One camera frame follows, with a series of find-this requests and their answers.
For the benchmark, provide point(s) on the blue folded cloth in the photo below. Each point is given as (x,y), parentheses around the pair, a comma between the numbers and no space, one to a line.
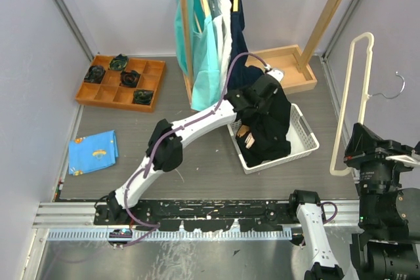
(91,153)

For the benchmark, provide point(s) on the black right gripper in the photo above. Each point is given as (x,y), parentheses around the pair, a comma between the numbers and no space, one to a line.
(364,144)

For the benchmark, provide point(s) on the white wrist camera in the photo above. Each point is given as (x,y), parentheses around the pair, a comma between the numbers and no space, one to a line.
(407,155)
(275,73)

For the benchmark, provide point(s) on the white slotted cable duct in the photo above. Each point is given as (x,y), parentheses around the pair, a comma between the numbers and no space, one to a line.
(125,235)

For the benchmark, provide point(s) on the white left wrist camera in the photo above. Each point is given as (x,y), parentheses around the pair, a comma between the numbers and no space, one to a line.
(275,73)

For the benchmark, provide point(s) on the rolled dark sock left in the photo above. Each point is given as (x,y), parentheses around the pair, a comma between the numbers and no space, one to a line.
(94,74)

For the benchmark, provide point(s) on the black printed t shirt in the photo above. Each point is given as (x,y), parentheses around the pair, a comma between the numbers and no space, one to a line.
(263,137)

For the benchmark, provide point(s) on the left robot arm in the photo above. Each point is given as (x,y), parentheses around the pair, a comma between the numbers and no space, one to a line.
(165,149)

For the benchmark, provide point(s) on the teal hanging t shirt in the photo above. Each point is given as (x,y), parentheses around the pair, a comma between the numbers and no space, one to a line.
(206,88)

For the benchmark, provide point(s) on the navy hanging t shirt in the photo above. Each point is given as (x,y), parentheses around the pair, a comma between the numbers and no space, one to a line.
(241,75)

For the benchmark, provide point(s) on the rolled dark sock top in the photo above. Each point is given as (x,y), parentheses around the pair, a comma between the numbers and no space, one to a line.
(119,62)

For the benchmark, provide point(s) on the rolled dark sock middle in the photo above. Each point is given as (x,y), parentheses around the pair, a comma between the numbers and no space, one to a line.
(129,79)

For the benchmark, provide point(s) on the white hanging t shirt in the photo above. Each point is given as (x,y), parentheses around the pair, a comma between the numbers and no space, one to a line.
(225,7)

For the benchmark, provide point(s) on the rolled dark sock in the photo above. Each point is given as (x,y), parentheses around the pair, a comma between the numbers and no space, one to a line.
(129,79)
(119,62)
(143,97)
(94,74)

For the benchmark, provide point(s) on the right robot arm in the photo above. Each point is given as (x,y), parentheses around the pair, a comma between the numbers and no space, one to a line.
(388,213)

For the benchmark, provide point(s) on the wooden clothes rack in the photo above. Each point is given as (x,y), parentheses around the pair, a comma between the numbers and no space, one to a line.
(285,32)

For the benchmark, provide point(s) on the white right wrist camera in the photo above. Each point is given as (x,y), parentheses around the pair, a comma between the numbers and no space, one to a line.
(407,155)

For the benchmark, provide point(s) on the rolled dark sock bottom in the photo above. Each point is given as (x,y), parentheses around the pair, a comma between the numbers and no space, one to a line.
(143,97)

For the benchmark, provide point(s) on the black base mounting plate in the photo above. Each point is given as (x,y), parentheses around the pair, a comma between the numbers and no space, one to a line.
(203,215)

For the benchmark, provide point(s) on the white perforated plastic basket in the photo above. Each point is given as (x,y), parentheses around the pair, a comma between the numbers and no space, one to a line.
(303,141)

